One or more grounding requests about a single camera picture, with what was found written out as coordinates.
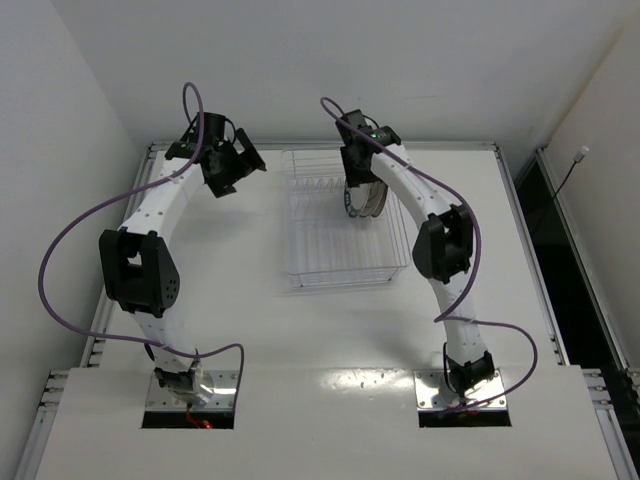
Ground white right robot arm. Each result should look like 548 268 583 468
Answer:
336 110 495 397

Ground orange sunburst plate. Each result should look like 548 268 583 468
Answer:
373 184 388 218

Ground white plate grey rings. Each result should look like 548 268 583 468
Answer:
360 183 384 220

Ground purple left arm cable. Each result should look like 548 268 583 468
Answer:
38 82 245 396

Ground aluminium frame rail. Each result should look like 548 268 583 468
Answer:
493 146 639 479

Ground green rimmed white plate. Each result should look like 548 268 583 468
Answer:
343 184 369 218

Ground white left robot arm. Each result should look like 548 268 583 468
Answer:
99 113 266 406

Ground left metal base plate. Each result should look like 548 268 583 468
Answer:
145 370 238 413

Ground metal base plate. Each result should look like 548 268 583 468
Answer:
145 370 238 413
413 369 508 413

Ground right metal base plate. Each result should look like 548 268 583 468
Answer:
413 369 508 413

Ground black hanging usb cable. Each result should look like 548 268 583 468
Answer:
552 145 590 201

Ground white wire dish rack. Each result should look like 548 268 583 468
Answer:
281 148 410 290

